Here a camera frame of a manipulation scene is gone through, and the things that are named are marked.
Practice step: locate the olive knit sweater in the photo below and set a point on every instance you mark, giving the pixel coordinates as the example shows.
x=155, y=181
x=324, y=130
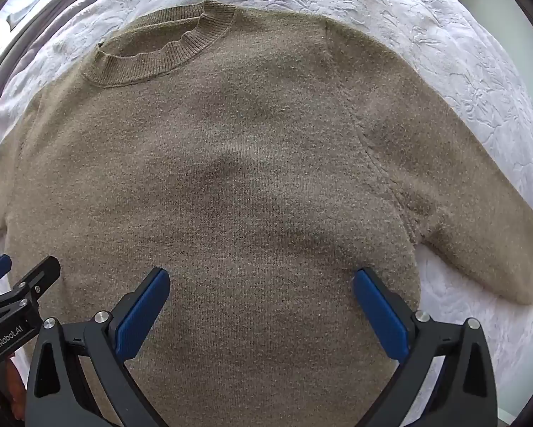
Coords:
x=248, y=164

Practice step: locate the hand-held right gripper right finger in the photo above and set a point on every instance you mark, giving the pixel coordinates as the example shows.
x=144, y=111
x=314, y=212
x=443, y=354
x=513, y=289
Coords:
x=379, y=311

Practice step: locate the white embossed blanket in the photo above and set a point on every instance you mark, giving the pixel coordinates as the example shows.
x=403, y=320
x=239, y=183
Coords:
x=382, y=18

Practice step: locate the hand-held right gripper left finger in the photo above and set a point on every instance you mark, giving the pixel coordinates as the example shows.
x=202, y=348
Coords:
x=144, y=311

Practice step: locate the person's left hand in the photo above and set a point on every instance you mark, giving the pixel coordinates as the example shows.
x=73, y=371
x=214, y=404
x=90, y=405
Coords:
x=15, y=387

